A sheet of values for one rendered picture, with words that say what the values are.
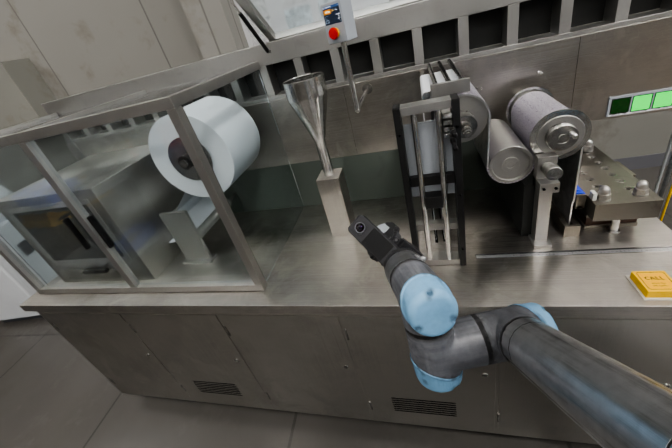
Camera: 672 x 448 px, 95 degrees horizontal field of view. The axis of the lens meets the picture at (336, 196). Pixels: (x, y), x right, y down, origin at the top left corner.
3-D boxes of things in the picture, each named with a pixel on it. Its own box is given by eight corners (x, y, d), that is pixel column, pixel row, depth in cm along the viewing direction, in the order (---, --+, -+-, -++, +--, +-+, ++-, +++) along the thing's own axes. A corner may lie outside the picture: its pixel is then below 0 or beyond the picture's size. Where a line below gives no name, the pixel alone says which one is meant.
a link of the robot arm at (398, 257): (380, 282, 53) (411, 246, 52) (375, 270, 58) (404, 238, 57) (412, 306, 55) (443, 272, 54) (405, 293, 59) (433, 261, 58)
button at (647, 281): (645, 298, 77) (648, 291, 76) (628, 277, 83) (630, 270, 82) (681, 298, 75) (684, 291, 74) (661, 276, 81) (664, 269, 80)
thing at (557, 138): (541, 138, 85) (569, 119, 81) (538, 135, 87) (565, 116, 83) (557, 156, 87) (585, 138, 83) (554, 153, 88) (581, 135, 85)
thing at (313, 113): (325, 241, 128) (282, 105, 101) (332, 221, 140) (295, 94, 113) (358, 239, 124) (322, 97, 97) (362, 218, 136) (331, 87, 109)
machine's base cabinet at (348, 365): (130, 403, 186) (29, 307, 145) (192, 313, 240) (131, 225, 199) (651, 465, 114) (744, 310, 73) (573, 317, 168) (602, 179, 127)
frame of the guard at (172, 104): (36, 296, 144) (-100, 161, 110) (128, 223, 191) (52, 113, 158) (263, 294, 110) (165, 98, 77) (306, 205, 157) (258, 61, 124)
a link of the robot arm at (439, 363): (494, 387, 47) (484, 325, 45) (422, 402, 48) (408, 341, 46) (472, 351, 55) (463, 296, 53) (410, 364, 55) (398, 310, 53)
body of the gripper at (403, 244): (394, 270, 71) (410, 297, 59) (366, 248, 69) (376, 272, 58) (416, 245, 70) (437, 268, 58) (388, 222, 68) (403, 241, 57)
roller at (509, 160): (489, 184, 97) (489, 149, 92) (474, 151, 119) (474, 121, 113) (532, 180, 94) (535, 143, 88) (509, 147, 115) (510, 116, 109)
